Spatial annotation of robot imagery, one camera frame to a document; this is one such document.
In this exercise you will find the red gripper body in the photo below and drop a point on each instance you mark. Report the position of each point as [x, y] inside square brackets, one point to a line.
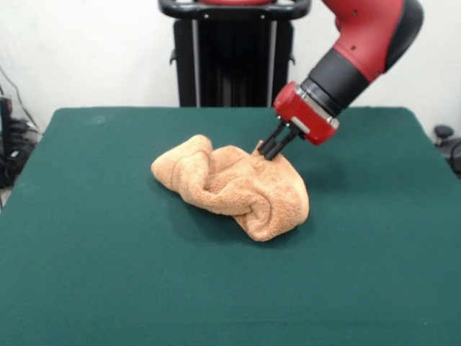
[306, 115]

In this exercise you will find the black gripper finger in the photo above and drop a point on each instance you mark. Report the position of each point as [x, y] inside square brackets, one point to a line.
[271, 140]
[281, 144]

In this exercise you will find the peach terry towel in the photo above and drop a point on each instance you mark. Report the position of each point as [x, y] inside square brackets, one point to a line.
[252, 194]

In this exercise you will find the red robot base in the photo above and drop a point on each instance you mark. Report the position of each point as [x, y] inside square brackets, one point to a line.
[234, 1]

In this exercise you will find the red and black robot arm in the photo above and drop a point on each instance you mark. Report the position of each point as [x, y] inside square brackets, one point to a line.
[363, 39]

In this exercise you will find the black office chair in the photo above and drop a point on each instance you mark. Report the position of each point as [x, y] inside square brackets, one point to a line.
[443, 131]

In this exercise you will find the dark green table cloth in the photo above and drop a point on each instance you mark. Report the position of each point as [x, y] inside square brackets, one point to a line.
[108, 259]

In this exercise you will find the black bag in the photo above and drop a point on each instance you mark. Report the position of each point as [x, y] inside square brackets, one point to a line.
[11, 169]

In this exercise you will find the black box with red mark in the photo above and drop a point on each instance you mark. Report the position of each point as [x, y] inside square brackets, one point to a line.
[5, 122]

